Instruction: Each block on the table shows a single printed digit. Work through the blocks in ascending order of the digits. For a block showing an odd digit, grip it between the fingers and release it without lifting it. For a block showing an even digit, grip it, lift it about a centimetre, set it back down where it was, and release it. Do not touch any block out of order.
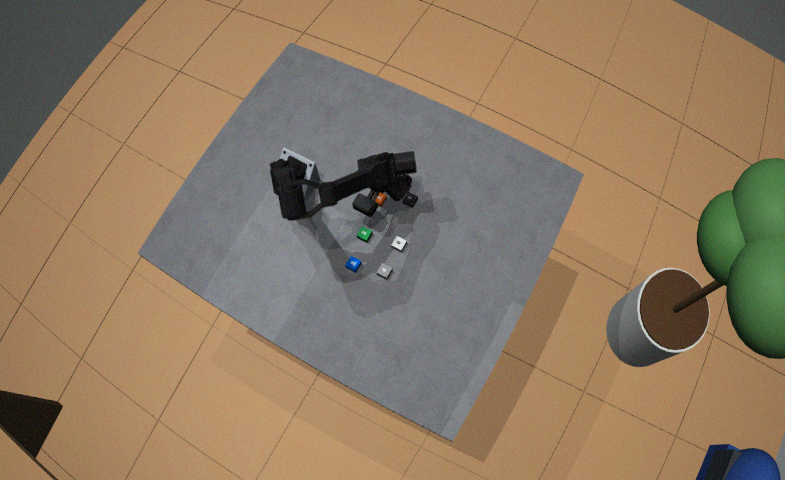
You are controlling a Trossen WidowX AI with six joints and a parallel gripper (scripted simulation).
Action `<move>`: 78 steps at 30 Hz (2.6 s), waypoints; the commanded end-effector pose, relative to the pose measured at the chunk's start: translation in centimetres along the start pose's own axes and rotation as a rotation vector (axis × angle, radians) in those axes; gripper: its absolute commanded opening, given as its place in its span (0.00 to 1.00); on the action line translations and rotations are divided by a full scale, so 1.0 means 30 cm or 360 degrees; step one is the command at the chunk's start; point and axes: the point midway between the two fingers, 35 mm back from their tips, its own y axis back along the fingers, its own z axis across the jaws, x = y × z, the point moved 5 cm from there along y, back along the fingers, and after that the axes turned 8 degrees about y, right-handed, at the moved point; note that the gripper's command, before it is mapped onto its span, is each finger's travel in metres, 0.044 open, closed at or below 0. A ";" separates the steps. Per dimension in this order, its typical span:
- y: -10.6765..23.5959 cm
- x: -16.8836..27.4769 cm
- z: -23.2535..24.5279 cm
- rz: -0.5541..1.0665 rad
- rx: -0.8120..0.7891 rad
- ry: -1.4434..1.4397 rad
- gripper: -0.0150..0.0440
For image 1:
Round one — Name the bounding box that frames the green block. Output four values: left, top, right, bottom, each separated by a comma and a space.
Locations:
357, 226, 373, 243

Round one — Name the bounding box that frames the blue block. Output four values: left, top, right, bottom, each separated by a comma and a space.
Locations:
345, 256, 362, 273

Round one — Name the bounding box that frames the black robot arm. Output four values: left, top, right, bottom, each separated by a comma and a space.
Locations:
270, 151, 417, 220

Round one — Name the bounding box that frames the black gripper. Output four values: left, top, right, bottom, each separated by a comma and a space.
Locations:
352, 188, 382, 217

